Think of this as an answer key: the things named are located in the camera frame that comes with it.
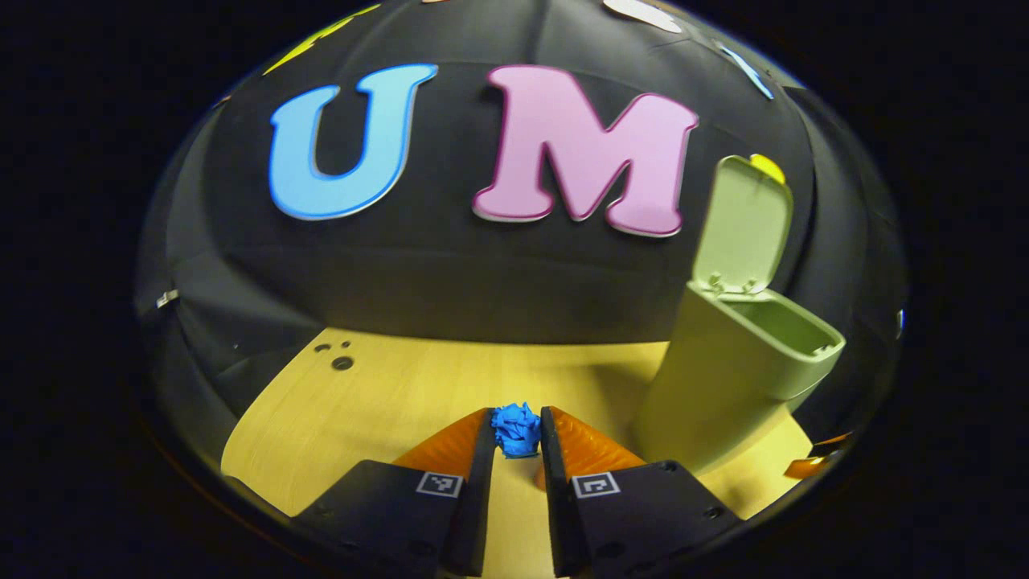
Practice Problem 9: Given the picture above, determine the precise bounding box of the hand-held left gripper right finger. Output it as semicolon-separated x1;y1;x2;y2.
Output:
540;406;742;578

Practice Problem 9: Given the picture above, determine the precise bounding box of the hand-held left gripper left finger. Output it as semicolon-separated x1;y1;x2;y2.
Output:
291;408;497;578

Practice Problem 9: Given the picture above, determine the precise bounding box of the blue paper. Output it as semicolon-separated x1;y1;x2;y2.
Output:
490;402;543;459

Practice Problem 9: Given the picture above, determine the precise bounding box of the green desktop garbage bin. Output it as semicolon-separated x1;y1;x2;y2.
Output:
631;154;847;475

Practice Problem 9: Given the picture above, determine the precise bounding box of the wooden desktop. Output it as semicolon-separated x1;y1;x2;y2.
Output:
221;327;814;579

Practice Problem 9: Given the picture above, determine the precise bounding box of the black backdrop cloth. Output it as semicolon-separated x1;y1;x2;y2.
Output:
135;0;908;451

